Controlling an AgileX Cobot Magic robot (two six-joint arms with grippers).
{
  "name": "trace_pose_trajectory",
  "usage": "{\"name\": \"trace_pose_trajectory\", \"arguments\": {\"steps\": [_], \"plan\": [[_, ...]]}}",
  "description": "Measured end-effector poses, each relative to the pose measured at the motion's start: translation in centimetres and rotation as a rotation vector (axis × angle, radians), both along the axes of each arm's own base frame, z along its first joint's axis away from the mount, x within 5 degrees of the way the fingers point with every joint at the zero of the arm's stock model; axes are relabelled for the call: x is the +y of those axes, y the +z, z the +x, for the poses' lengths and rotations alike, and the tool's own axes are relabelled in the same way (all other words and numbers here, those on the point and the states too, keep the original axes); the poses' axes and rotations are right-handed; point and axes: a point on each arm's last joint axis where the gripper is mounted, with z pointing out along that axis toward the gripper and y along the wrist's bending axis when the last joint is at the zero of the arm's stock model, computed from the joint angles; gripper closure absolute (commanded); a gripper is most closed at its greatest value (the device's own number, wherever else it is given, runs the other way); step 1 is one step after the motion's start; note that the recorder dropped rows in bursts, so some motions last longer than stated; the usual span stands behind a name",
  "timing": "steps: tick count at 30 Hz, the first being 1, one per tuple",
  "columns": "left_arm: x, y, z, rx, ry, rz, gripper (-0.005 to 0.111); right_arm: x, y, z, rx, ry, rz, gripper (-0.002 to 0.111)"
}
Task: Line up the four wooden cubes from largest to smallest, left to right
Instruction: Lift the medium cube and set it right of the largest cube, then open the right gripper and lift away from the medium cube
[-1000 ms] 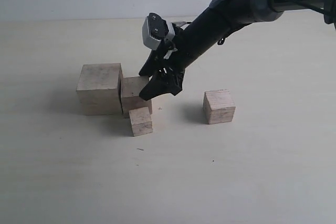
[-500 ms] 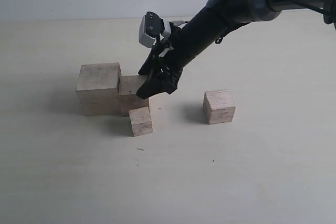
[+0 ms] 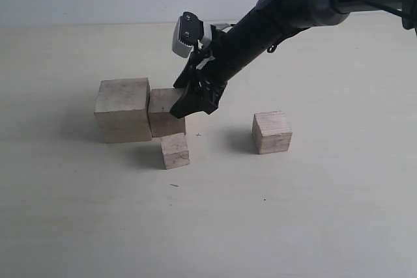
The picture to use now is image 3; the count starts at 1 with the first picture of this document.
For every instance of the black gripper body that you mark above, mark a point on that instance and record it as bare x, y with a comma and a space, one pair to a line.
220, 55

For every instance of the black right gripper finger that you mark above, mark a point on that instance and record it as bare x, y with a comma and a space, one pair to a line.
185, 76

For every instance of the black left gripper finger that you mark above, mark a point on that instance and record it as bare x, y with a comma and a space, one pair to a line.
198, 97

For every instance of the second largest wooden cube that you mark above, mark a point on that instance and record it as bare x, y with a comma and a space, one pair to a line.
162, 122

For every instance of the smallest wooden cube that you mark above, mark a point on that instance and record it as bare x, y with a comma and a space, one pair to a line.
175, 150

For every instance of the third largest wooden cube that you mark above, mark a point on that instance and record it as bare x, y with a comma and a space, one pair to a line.
271, 132

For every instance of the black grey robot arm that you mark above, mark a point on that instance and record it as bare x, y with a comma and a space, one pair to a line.
297, 16

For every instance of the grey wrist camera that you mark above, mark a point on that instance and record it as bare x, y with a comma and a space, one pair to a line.
190, 32

